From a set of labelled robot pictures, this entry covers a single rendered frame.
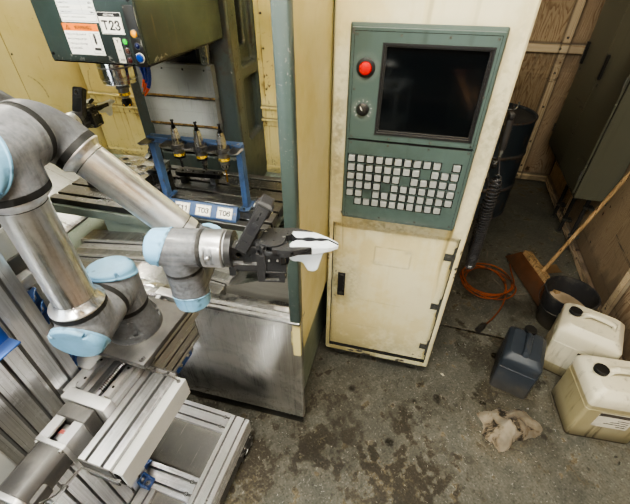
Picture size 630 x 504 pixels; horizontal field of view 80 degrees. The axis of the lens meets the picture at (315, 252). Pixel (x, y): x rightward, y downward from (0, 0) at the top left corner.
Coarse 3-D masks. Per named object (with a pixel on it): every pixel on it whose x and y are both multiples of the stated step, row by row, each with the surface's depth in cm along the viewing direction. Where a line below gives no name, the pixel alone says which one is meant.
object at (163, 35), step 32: (32, 0) 139; (96, 0) 133; (128, 0) 130; (160, 0) 143; (192, 0) 162; (64, 32) 143; (128, 32) 137; (160, 32) 146; (192, 32) 166; (128, 64) 145
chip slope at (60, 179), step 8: (48, 168) 241; (56, 168) 243; (56, 176) 239; (64, 176) 242; (72, 176) 244; (56, 184) 235; (64, 184) 237; (56, 192) 231; (64, 216) 222; (72, 216) 224; (80, 216) 226; (64, 224) 218; (72, 224) 220
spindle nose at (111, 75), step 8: (96, 64) 163; (104, 64) 161; (104, 72) 163; (112, 72) 163; (120, 72) 164; (128, 72) 166; (136, 72) 171; (104, 80) 165; (112, 80) 165; (120, 80) 165; (128, 80) 167; (136, 80) 171
